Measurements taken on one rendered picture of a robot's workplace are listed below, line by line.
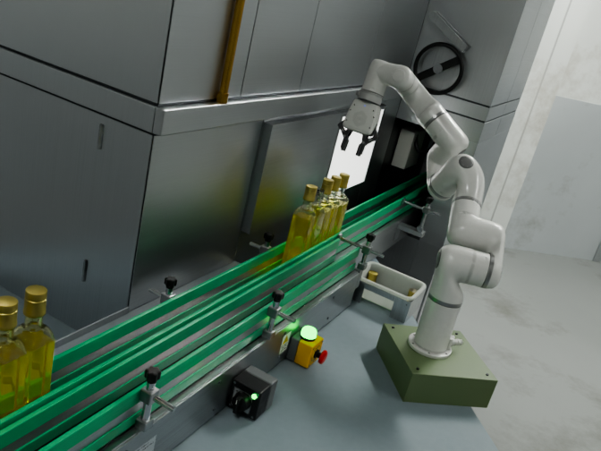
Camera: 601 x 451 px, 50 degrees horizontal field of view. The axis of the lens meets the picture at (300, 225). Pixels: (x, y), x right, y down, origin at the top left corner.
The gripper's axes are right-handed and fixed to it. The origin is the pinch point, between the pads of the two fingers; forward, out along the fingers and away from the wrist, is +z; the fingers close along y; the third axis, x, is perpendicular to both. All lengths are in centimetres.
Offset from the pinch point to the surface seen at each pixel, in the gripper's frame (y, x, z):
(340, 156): -12.5, 24.8, 3.9
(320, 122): -12.1, -3.1, -4.3
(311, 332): 20, -34, 51
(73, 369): -3, -96, 61
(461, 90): 9, 75, -38
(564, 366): 91, 209, 74
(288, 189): -12.0, -9.1, 19.2
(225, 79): -13, -62, -4
